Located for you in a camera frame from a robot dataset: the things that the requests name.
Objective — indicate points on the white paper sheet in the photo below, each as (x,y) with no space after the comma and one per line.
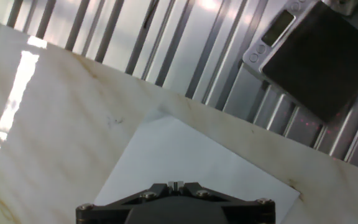
(182,149)

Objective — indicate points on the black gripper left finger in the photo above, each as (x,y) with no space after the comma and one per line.
(98,214)

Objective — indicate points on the silver digital scale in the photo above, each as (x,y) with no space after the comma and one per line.
(322,62)

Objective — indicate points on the marble pattern board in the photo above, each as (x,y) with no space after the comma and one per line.
(57,124)

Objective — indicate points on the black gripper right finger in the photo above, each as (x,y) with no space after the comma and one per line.
(253,213)

